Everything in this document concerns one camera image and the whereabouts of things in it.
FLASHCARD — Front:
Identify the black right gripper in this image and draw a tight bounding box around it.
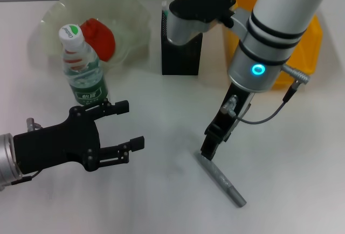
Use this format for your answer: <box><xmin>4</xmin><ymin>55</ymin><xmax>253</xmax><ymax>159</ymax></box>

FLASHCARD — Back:
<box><xmin>200</xmin><ymin>84</ymin><xmax>254</xmax><ymax>161</ymax></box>

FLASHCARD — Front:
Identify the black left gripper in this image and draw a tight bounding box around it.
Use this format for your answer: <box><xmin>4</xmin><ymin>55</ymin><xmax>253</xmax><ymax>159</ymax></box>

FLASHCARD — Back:
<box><xmin>12</xmin><ymin>99</ymin><xmax>146</xmax><ymax>175</ymax></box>

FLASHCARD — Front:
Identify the grey marker pen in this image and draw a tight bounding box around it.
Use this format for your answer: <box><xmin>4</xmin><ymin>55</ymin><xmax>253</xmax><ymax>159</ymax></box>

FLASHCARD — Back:
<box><xmin>194</xmin><ymin>152</ymin><xmax>247</xmax><ymax>208</ymax></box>

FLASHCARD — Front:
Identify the clear water bottle green label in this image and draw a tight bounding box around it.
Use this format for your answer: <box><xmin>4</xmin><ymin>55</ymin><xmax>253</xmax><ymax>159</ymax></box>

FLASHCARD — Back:
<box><xmin>59</xmin><ymin>23</ymin><xmax>110</xmax><ymax>107</ymax></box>

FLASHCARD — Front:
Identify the red-orange toy orange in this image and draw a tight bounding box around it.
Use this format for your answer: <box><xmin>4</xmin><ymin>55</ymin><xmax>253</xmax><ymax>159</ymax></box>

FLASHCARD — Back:
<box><xmin>79</xmin><ymin>18</ymin><xmax>116</xmax><ymax>63</ymax></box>

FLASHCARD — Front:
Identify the mint green utility knife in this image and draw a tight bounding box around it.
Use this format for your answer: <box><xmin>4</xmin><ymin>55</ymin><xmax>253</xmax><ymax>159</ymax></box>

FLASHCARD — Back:
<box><xmin>161</xmin><ymin>1</ymin><xmax>170</xmax><ymax>19</ymax></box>

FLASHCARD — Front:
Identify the black mesh pen holder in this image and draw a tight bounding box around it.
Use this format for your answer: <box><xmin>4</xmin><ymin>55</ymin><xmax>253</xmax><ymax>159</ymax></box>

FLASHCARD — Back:
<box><xmin>161</xmin><ymin>7</ymin><xmax>203</xmax><ymax>77</ymax></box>

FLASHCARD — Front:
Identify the pale green glass fruit plate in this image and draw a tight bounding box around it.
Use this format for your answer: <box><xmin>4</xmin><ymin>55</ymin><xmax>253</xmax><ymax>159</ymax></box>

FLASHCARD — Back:
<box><xmin>40</xmin><ymin>0</ymin><xmax>151</xmax><ymax>74</ymax></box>

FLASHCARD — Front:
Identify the yellow plastic storage bin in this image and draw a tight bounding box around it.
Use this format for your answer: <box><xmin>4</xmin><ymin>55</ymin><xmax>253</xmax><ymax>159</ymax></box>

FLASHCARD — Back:
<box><xmin>225</xmin><ymin>0</ymin><xmax>323</xmax><ymax>92</ymax></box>

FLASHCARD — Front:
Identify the left gripper cable with plug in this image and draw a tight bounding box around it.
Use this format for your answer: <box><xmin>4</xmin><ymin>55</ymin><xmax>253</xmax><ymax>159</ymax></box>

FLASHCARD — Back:
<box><xmin>10</xmin><ymin>117</ymin><xmax>44</xmax><ymax>186</ymax></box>

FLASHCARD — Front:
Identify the gripper cable with plug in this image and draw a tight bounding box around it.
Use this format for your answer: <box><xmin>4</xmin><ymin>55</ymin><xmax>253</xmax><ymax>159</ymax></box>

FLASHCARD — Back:
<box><xmin>10</xmin><ymin>117</ymin><xmax>44</xmax><ymax>186</ymax></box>
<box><xmin>220</xmin><ymin>64</ymin><xmax>311</xmax><ymax>125</ymax></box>

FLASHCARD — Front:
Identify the right gripper cable with plug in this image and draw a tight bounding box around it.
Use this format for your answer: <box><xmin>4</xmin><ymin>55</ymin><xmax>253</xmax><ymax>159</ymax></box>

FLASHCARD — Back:
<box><xmin>220</xmin><ymin>64</ymin><xmax>311</xmax><ymax>125</ymax></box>

